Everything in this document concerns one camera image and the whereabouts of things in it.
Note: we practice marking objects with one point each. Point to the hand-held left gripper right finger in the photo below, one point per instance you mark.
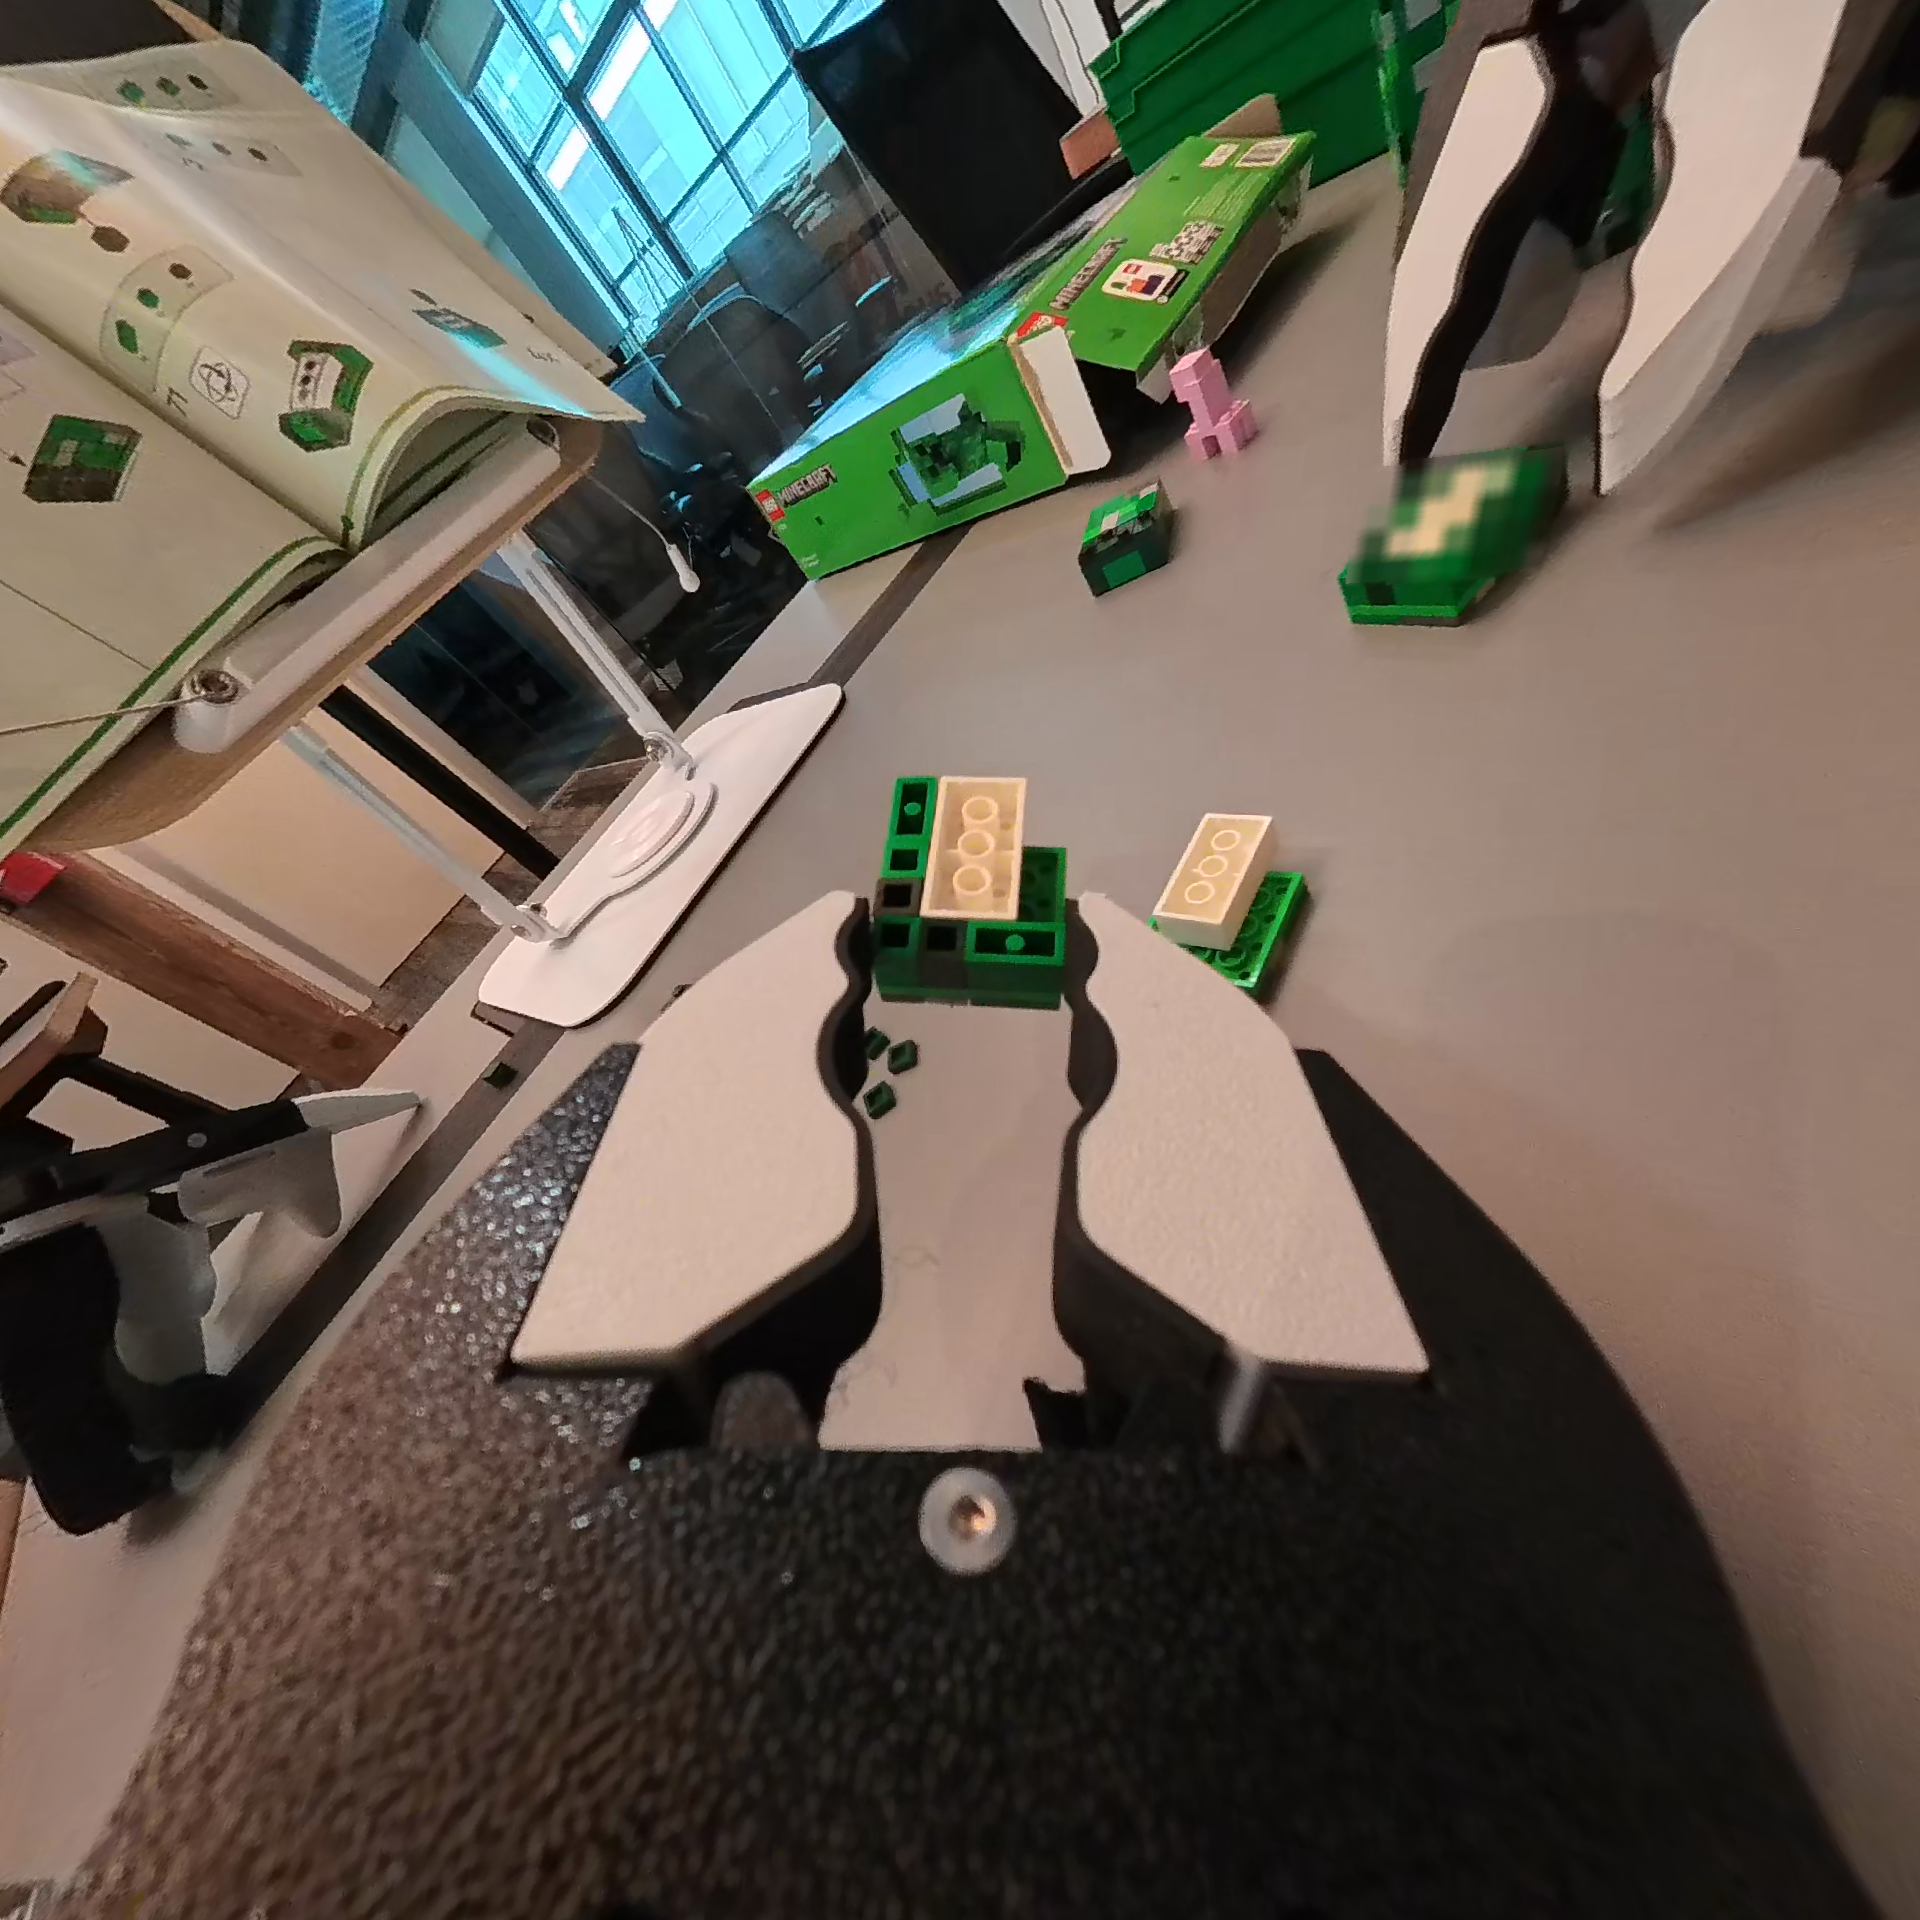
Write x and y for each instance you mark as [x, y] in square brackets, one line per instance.
[1230, 1184]

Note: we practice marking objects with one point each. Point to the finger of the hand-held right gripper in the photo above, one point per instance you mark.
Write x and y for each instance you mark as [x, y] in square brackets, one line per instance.
[1725, 210]
[1434, 254]

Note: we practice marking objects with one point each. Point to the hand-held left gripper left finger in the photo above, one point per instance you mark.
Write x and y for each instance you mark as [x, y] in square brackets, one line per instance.
[705, 1184]

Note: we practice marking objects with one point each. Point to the green lego assembly white brick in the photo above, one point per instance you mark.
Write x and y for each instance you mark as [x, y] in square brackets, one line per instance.
[975, 863]

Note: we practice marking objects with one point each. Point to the scattered dark green lego pieces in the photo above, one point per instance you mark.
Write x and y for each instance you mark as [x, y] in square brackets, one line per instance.
[883, 1102]

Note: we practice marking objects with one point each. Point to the opened green lego box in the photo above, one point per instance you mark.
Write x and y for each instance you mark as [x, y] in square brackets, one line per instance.
[1170, 241]

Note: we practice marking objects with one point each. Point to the pink lego pig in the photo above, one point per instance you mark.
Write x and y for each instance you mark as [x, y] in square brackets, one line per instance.
[1211, 406]

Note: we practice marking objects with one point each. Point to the open lego instruction booklet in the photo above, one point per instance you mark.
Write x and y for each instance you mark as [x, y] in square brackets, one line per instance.
[210, 376]

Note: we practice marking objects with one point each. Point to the green plastic crate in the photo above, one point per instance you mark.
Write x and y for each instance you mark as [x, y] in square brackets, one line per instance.
[1230, 75]

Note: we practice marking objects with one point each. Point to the book stand with white base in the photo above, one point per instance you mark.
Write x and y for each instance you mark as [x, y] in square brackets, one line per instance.
[705, 839]

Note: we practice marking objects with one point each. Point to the spare hand-held gripper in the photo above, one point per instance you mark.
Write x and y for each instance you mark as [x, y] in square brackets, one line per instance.
[270, 1184]

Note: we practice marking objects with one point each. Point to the black monitor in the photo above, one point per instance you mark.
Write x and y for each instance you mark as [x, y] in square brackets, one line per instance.
[945, 149]

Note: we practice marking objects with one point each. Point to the small red box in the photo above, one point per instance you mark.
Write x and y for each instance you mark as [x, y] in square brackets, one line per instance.
[38, 879]

